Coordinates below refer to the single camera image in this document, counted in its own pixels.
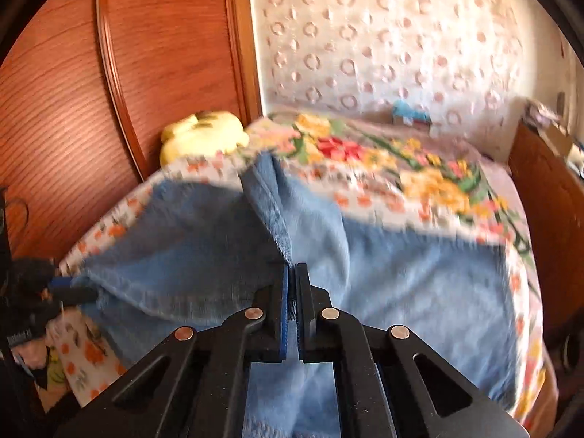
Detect low wooden cabinet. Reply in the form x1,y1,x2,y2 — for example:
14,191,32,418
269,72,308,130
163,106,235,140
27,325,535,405
507,121,584,375

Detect yellow plush toy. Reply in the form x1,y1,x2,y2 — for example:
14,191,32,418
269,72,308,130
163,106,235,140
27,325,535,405
160,110,249,165

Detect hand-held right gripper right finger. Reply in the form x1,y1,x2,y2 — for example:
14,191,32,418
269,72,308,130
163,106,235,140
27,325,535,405
294,262,530,438

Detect open cardboard box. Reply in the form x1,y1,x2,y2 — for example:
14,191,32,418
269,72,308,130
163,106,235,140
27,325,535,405
543,123,573,156

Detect pink floral blanket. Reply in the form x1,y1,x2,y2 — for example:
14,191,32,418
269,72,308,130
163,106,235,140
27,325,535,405
249,112,534,256

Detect blue plastic bag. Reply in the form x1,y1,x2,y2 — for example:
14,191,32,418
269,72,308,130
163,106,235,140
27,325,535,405
392,99,432,122

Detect stack of papers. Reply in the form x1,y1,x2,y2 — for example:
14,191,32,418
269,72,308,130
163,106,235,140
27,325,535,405
522,100,560,128

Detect orange fruit print bed sheet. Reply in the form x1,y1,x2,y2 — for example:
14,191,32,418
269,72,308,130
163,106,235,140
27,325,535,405
46,146,548,420

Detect wooden headboard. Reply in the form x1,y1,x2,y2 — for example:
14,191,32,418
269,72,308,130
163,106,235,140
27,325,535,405
0,0,263,265

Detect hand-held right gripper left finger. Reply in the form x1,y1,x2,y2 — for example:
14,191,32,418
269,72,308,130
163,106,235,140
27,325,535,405
55,265,293,438

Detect sheer circle pattern curtain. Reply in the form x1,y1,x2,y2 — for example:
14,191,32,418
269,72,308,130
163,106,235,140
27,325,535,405
249,0,571,119

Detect blue denim pants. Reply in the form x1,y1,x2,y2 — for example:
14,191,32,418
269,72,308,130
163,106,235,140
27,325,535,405
77,153,521,438

